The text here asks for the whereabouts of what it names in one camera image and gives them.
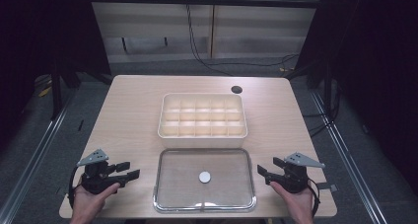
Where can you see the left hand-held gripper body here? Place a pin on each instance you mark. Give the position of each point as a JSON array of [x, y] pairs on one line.
[[97, 179]]

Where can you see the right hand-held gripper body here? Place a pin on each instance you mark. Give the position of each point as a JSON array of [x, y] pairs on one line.
[[294, 179]]

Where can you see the person's right hand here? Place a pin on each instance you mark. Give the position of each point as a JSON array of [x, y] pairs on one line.
[[300, 206]]

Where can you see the person's left hand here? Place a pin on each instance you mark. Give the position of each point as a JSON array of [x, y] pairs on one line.
[[88, 206]]

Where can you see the clear plastic lid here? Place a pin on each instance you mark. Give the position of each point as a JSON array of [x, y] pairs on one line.
[[184, 184]]

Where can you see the cream divided storage box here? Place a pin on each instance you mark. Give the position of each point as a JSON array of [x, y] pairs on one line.
[[202, 141]]

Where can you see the black table grommet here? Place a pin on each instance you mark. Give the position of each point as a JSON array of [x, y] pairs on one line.
[[236, 89]]

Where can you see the black metal stand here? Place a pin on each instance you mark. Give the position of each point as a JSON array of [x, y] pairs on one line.
[[327, 89], [56, 92]]

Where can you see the yellow floor object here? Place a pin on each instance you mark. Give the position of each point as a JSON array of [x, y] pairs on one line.
[[44, 92]]

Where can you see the black curtain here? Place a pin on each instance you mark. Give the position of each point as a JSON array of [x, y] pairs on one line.
[[42, 36], [374, 69]]

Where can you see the black horizontal bar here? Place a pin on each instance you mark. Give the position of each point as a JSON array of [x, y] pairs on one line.
[[203, 0]]

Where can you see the metal floor rail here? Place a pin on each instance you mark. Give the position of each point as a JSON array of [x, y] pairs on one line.
[[31, 164], [345, 158]]

